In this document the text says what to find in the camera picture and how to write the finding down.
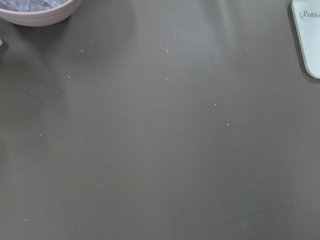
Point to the white rabbit tray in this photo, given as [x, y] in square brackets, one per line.
[306, 14]

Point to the pink bowl with ice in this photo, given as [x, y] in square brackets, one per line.
[41, 18]

